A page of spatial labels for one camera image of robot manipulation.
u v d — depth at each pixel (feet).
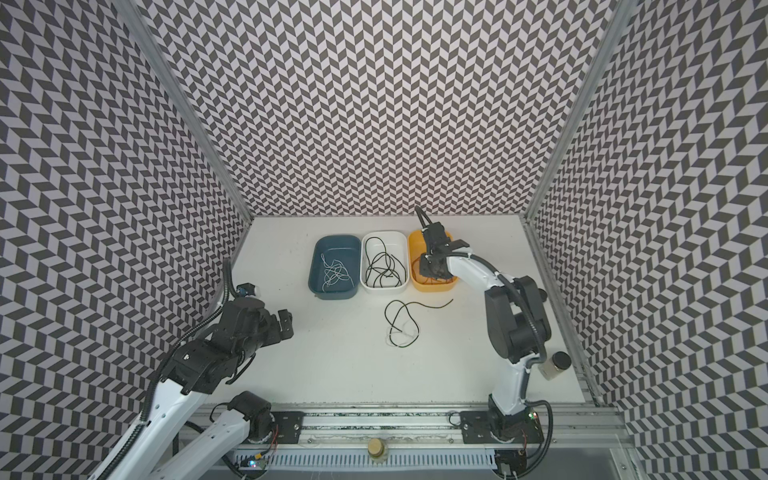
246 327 1.76
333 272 3.33
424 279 3.08
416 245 3.37
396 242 3.48
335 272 3.30
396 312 3.06
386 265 3.42
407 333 2.94
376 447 1.93
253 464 2.18
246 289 2.11
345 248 3.33
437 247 2.31
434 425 2.47
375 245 3.51
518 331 1.61
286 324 2.19
